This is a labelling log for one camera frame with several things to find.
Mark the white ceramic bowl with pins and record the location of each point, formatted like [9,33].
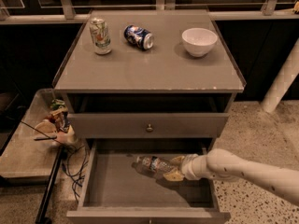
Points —
[198,42]

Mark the brass drawer knob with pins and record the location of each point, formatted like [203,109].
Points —
[149,128]

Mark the grey open middle drawer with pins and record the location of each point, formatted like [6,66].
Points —
[117,190]

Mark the blue pepsi can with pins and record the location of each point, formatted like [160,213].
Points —
[139,37]

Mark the metal window railing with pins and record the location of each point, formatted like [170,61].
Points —
[54,11]

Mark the black metal stand leg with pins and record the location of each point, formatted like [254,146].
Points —
[43,207]

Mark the clear plastic water bottle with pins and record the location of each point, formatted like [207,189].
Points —
[154,165]

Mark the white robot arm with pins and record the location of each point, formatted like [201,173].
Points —
[220,164]

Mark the grey top drawer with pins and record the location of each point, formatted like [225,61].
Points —
[133,125]

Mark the green white soda can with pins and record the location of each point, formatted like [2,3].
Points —
[100,36]

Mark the grey drawer cabinet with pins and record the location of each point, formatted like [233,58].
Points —
[163,79]

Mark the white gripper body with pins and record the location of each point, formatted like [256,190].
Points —
[188,166]

